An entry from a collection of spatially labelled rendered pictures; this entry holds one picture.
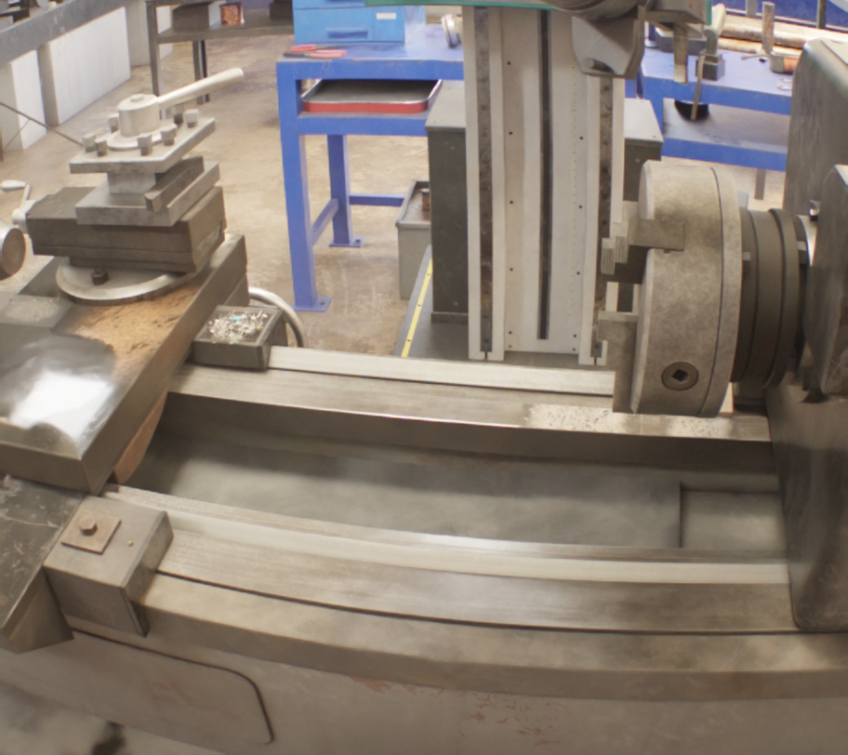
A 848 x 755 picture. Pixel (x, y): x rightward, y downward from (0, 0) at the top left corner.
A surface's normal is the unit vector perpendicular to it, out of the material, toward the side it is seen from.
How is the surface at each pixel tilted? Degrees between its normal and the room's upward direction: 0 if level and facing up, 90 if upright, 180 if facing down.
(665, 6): 70
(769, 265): 42
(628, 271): 131
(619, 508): 13
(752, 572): 49
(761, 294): 60
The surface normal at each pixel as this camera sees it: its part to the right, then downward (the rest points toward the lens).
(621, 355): -0.21, 0.21
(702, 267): -0.19, -0.11
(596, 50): -0.63, 0.10
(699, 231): -0.16, -0.36
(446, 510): 0.15, -0.84
